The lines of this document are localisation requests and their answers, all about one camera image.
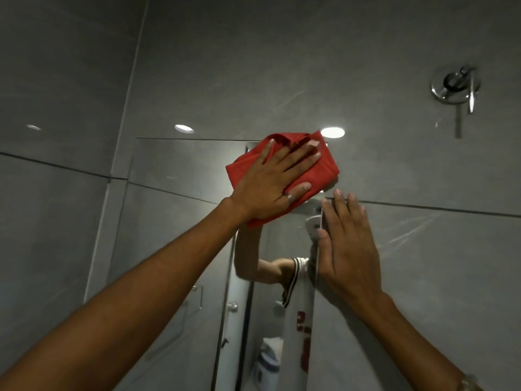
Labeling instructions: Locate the person's right forearm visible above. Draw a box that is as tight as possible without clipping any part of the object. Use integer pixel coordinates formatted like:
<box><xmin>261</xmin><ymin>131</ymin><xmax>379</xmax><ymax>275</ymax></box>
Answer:
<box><xmin>353</xmin><ymin>292</ymin><xmax>473</xmax><ymax>391</ymax></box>

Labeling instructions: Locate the person's left forearm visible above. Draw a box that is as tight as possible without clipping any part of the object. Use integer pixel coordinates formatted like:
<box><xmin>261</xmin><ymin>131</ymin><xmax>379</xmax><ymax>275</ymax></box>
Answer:
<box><xmin>0</xmin><ymin>197</ymin><xmax>250</xmax><ymax>391</ymax></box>

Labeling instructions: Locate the person's right hand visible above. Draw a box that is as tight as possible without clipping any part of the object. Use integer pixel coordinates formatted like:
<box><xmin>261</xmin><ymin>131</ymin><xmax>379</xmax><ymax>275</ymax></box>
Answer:
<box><xmin>316</xmin><ymin>190</ymin><xmax>384</xmax><ymax>313</ymax></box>

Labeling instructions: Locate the red cleaning cloth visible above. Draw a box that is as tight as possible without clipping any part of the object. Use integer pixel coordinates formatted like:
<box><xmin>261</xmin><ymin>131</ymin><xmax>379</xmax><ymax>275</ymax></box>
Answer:
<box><xmin>226</xmin><ymin>131</ymin><xmax>340</xmax><ymax>229</ymax></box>

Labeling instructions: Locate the silver wristwatch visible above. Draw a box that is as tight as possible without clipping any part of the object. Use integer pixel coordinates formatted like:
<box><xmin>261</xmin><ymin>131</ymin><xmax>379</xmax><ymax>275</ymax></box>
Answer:
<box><xmin>459</xmin><ymin>373</ymin><xmax>484</xmax><ymax>391</ymax></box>

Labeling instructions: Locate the chrome shower mixer handle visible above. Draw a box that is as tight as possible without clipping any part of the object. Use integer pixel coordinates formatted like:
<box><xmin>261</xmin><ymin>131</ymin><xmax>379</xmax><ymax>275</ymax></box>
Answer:
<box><xmin>430</xmin><ymin>65</ymin><xmax>482</xmax><ymax>115</ymax></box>

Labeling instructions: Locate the person's left hand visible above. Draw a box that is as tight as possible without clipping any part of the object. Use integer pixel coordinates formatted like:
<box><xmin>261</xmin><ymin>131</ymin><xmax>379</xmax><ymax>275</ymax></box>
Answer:
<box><xmin>229</xmin><ymin>138</ymin><xmax>322</xmax><ymax>221</ymax></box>

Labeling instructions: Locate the wall mirror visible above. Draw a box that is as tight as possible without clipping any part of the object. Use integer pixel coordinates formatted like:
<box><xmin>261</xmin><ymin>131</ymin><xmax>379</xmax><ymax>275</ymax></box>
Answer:
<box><xmin>107</xmin><ymin>137</ymin><xmax>326</xmax><ymax>391</ymax></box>

